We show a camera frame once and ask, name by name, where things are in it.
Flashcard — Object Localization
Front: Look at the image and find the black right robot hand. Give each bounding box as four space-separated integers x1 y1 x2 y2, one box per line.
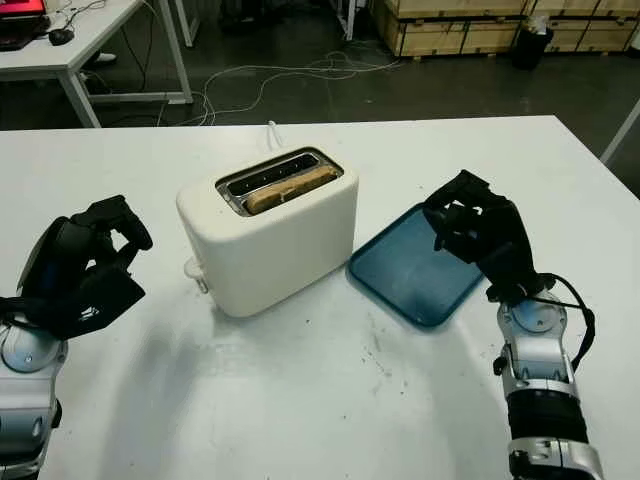
422 169 540 302

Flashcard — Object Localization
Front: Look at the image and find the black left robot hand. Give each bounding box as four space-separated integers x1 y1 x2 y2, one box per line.
18 194 154 302

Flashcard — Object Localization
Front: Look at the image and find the brown bread slice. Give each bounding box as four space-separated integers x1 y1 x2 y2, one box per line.
243 167 337 217

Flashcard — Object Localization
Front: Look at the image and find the blue plastic tray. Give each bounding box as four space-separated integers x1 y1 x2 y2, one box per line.
347 202 486 329

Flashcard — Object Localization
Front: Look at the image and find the white two-slot toaster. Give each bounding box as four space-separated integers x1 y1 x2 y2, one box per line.
174 145 361 319

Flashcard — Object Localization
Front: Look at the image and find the white table leg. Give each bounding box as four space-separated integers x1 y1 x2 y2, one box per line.
601 97 640 165

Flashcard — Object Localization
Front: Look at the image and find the black trash bin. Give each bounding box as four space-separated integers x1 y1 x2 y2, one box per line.
510 16 556 70

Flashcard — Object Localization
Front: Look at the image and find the wooden crate stack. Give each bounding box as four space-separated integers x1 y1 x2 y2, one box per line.
372 0 531 58
528 0 640 53

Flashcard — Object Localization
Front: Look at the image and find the white office desk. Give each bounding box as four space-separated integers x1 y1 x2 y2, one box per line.
0 0 195 129

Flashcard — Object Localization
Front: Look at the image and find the black laptop with red screen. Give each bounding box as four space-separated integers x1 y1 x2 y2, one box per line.
0 0 51 52

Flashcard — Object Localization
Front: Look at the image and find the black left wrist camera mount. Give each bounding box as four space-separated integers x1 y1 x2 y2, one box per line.
37 262 148 343

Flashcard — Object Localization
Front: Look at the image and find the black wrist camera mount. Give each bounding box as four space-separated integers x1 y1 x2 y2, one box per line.
37 262 148 343
519 272 555 301

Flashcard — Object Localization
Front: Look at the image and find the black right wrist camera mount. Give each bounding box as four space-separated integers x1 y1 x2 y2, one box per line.
519 272 555 301

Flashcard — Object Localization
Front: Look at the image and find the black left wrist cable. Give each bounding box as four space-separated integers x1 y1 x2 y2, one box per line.
0 295 47 332

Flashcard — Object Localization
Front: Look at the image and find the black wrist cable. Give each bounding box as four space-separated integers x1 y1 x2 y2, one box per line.
0 295 47 332
544 273 597 375

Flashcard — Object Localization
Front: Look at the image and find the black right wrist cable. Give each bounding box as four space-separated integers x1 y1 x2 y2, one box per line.
544 273 597 375

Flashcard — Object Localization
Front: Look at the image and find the white floor cable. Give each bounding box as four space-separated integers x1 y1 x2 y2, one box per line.
192 47 406 126

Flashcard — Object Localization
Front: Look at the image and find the white toaster power cord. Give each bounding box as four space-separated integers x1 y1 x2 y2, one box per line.
263 119 284 150

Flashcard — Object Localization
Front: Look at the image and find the white desk leg frame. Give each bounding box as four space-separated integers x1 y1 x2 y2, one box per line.
171 0 202 49

